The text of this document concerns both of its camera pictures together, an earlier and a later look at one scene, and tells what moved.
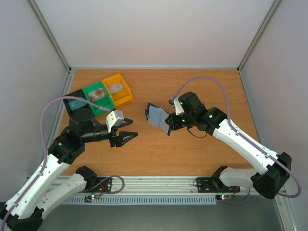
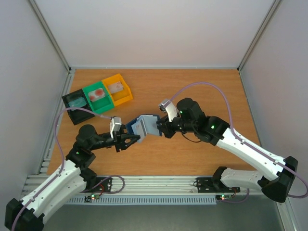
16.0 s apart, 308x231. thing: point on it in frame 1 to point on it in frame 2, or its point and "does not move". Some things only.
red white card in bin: x=96 y=94 does not move
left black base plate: x=104 y=186 does not move
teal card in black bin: x=75 y=104 does not move
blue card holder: x=157 y=116 to x=144 y=125
